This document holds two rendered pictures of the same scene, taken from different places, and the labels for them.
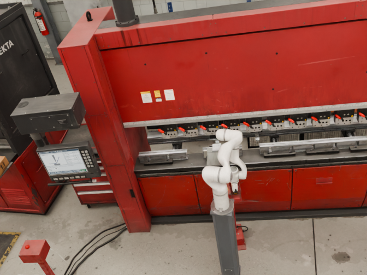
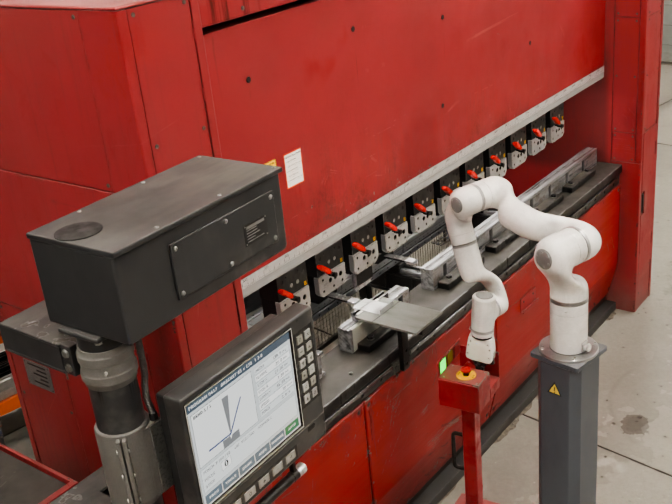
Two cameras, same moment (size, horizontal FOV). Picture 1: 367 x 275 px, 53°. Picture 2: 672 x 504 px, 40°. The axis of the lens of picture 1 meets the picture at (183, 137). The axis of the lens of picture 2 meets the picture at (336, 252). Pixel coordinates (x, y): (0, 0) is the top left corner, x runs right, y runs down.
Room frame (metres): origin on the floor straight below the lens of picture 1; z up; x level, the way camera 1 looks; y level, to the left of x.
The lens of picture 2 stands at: (1.42, 2.42, 2.57)
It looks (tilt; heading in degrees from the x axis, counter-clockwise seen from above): 24 degrees down; 299
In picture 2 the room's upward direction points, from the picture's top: 6 degrees counter-clockwise
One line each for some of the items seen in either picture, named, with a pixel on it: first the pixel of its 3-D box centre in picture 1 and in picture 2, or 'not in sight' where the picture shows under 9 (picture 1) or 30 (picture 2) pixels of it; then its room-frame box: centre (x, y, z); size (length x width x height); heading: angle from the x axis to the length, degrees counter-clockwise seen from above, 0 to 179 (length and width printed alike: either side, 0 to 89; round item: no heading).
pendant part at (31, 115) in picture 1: (63, 144); (192, 374); (2.58, 1.02, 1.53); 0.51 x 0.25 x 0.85; 81
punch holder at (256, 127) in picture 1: (253, 122); (415, 207); (2.72, -0.67, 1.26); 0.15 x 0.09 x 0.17; 79
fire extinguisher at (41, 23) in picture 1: (40, 21); not in sight; (7.80, 2.45, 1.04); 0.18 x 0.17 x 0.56; 71
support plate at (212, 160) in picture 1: (215, 156); (398, 315); (2.65, -0.27, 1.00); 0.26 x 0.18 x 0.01; 169
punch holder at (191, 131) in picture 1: (189, 127); (321, 266); (2.84, -0.08, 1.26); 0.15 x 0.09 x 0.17; 79
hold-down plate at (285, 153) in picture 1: (279, 154); (461, 271); (2.63, -0.88, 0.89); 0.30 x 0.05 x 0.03; 79
